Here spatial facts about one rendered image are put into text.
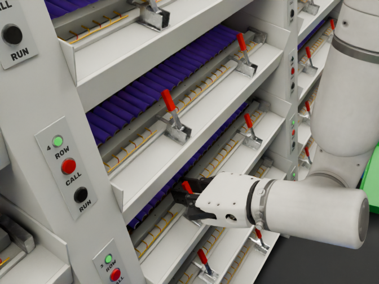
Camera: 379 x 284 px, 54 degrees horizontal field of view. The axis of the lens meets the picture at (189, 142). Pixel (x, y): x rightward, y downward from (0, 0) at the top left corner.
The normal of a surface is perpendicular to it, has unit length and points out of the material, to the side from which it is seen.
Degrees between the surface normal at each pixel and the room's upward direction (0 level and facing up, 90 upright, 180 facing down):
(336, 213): 41
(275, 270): 0
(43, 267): 20
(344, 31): 78
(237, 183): 11
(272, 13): 90
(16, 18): 90
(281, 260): 0
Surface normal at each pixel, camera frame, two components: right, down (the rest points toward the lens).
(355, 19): -0.88, 0.22
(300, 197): -0.47, -0.59
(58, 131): 0.83, 0.18
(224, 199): -0.36, -0.77
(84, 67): 0.14, -0.71
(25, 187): -0.54, 0.54
